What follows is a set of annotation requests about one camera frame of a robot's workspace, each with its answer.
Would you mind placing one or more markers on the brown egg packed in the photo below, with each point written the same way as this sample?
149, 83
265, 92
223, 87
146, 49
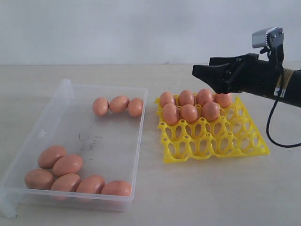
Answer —
186, 97
166, 98
224, 100
204, 96

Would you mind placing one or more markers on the yellow plastic egg tray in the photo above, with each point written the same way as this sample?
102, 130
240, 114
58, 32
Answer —
233, 134

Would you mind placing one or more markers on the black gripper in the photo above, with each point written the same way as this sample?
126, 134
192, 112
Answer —
262, 78

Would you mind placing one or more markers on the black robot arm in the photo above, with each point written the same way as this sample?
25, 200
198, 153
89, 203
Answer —
292, 84

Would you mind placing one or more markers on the clear plastic bin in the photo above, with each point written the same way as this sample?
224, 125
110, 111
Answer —
108, 145

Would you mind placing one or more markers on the brown egg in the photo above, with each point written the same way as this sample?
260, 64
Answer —
189, 113
100, 106
171, 114
119, 104
91, 185
71, 163
117, 187
210, 111
50, 156
39, 179
66, 183
135, 107

